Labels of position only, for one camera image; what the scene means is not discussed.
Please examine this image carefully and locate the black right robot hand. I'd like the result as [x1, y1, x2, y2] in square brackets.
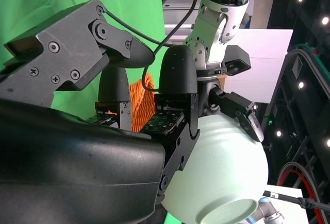
[0, 0, 201, 224]

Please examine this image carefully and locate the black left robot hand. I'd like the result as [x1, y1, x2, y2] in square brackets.
[197, 78, 265, 142]

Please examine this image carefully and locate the grey green bowl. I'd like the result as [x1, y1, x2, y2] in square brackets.
[159, 114, 269, 224]

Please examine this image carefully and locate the grey blue jointed robot arm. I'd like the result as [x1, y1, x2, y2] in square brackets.
[247, 197, 286, 224]

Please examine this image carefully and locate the orange wicker basket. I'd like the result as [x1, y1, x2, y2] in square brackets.
[128, 73, 156, 132]

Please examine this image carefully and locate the white flat panel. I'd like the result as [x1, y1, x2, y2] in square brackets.
[224, 28, 294, 104]

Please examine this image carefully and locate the thin black rod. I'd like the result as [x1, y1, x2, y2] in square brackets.
[262, 189, 330, 212]

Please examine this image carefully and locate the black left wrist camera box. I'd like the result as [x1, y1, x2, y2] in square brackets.
[223, 45, 252, 77]

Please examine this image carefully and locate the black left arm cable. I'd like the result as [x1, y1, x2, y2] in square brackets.
[73, 0, 207, 92]

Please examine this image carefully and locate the black red ring hoop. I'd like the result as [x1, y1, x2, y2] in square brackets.
[277, 161, 322, 209]

